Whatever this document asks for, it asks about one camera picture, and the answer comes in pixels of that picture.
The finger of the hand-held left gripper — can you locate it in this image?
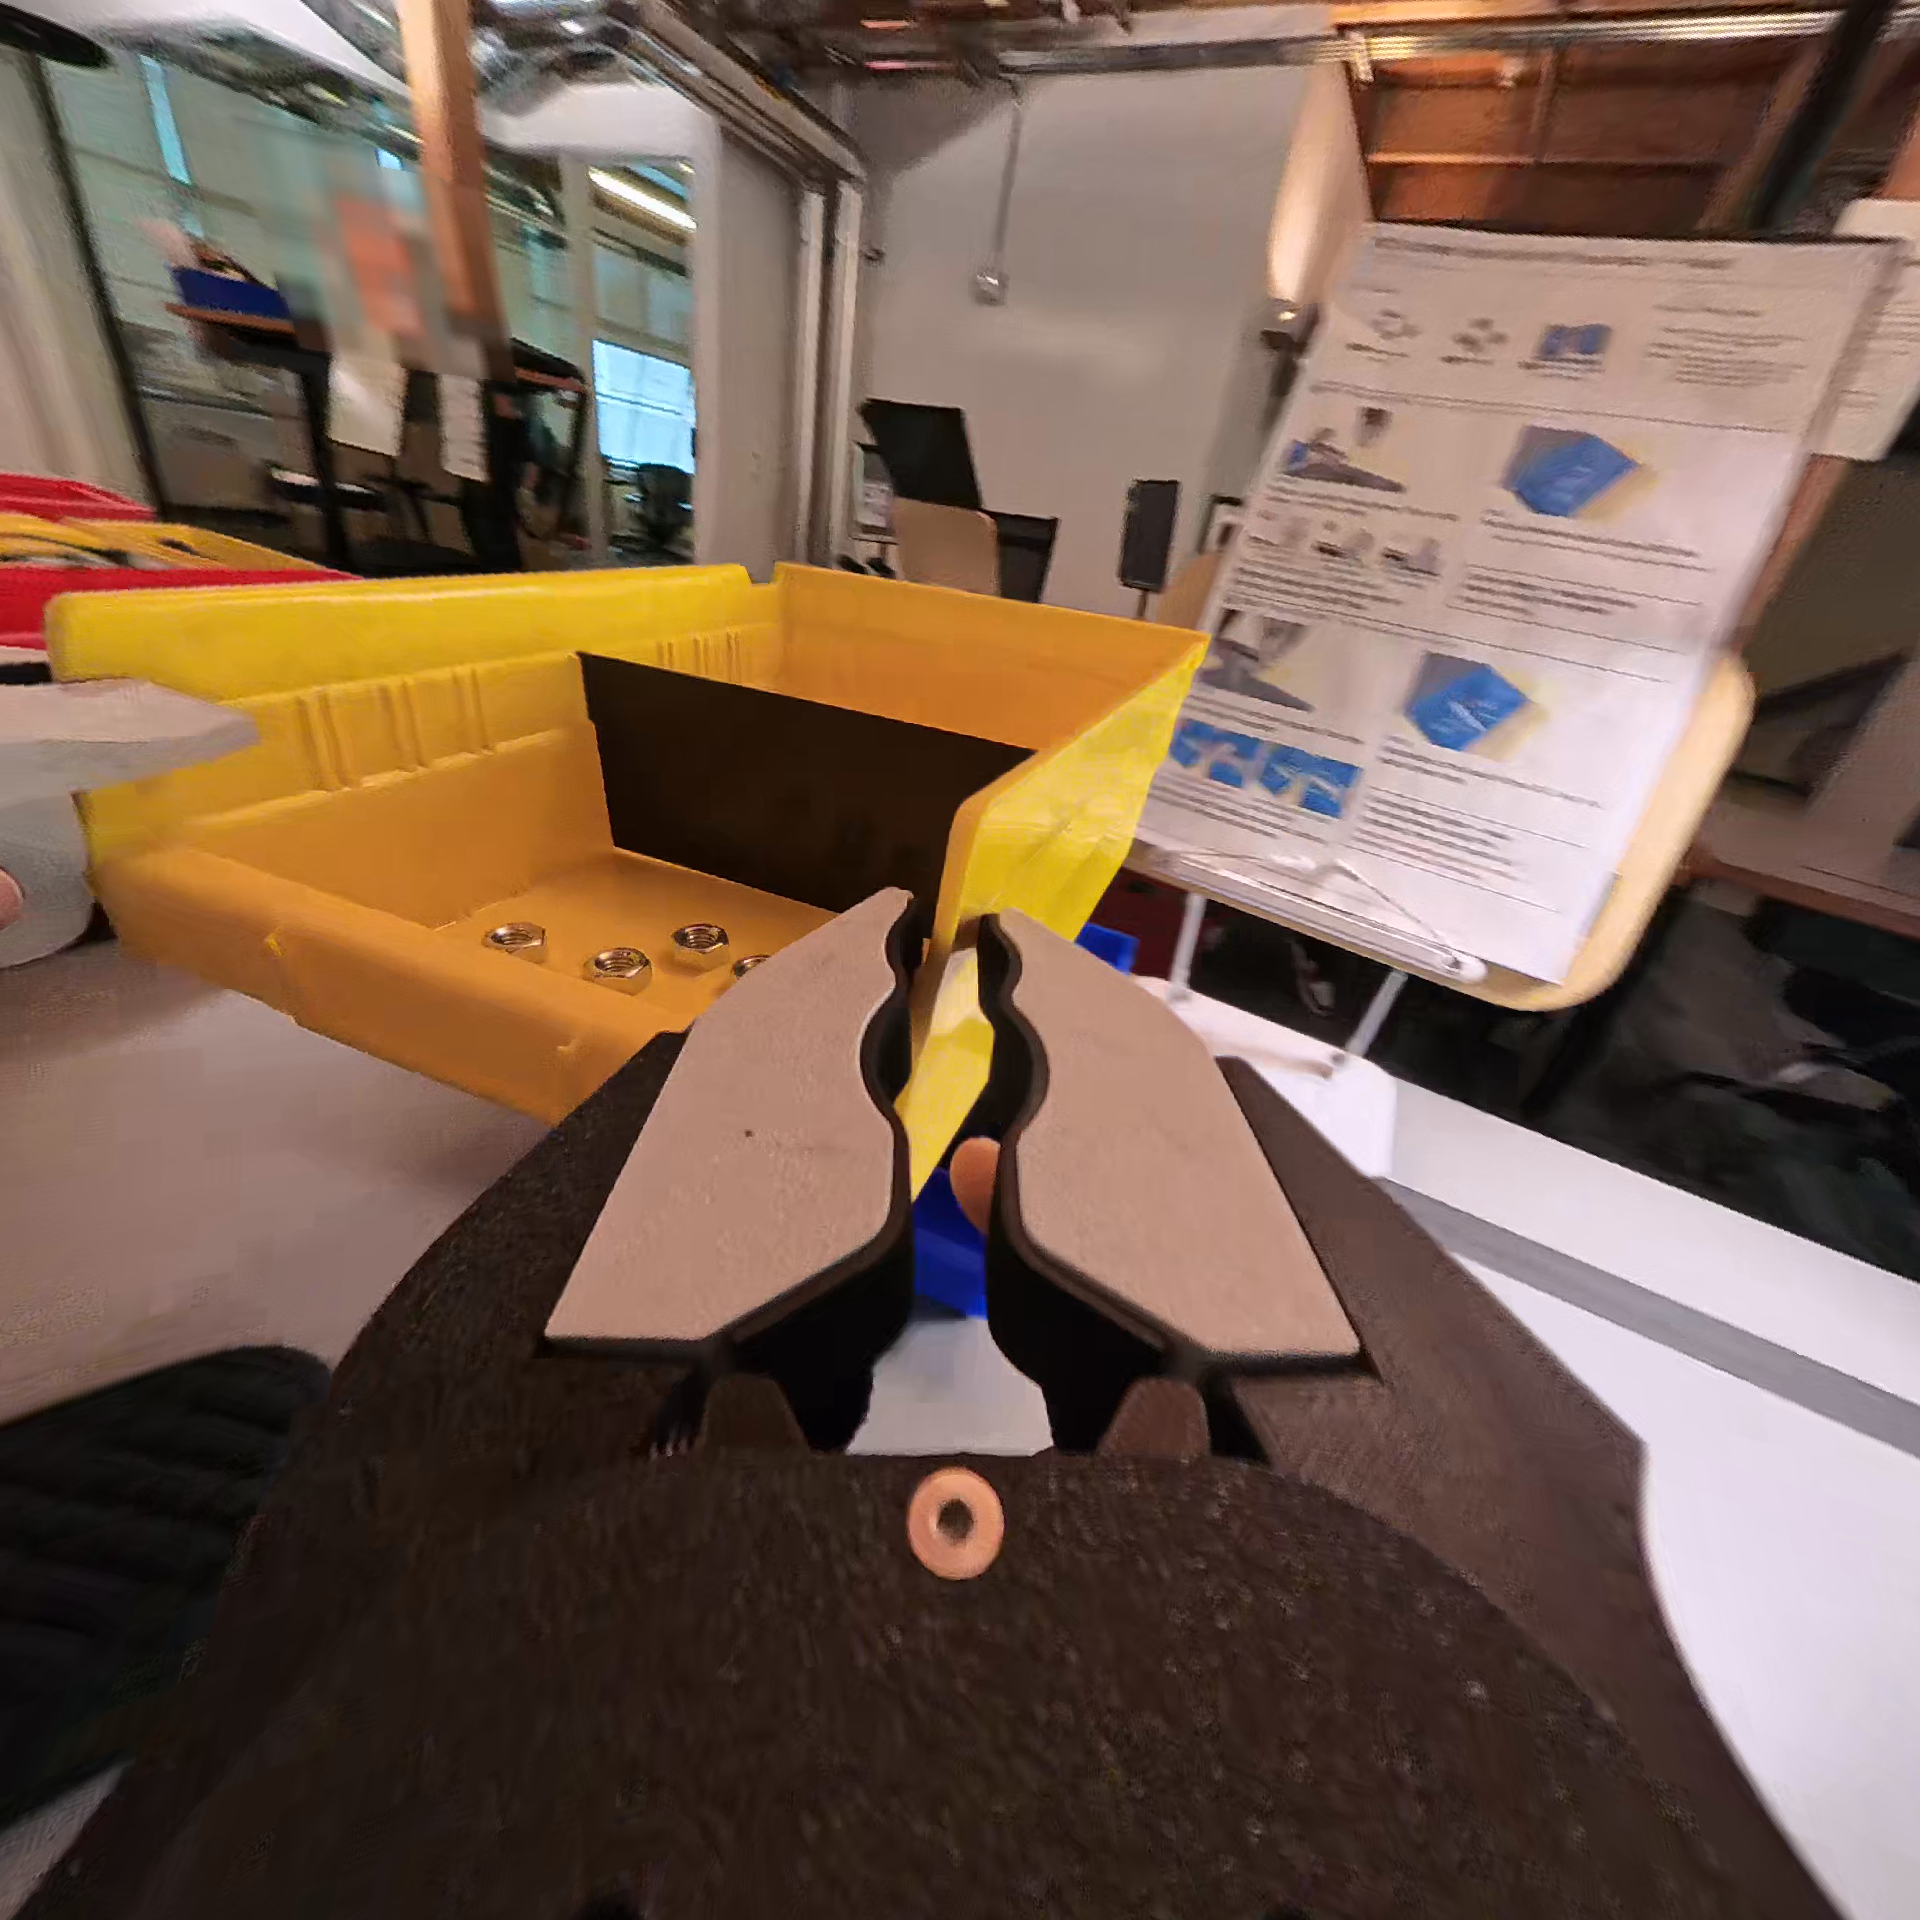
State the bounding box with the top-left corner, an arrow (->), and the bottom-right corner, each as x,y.
0,675 -> 265,970

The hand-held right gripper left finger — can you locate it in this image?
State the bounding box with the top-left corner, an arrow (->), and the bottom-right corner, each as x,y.
542,888 -> 921,1367

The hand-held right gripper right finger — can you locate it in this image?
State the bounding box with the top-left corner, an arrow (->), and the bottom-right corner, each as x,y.
973,906 -> 1363,1378

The blue plastic bin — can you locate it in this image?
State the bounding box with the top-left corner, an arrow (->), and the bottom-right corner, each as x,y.
908,919 -> 1149,1325

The yellow plastic bin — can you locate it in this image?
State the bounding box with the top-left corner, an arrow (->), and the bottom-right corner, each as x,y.
0,513 -> 307,577
44,563 -> 1214,1202

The black standing desk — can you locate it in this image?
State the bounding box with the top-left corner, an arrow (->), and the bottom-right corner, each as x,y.
167,300 -> 590,575

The small black speaker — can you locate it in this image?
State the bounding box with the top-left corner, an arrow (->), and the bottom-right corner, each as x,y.
1115,474 -> 1185,598

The small wooden board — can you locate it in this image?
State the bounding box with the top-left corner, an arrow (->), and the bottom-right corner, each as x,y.
889,500 -> 1003,598

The printed instruction poster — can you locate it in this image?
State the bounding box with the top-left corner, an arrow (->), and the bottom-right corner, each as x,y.
1135,223 -> 1905,987

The small black panel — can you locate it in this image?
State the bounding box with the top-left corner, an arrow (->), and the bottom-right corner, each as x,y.
857,396 -> 989,513

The white paper sheet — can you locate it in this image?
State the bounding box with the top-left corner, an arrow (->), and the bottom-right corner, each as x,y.
1810,199 -> 1920,462

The wooden support post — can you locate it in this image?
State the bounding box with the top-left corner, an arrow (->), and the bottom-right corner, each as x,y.
397,0 -> 513,380

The silver ventilation duct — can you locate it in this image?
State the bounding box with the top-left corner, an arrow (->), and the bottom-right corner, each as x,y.
790,177 -> 864,565

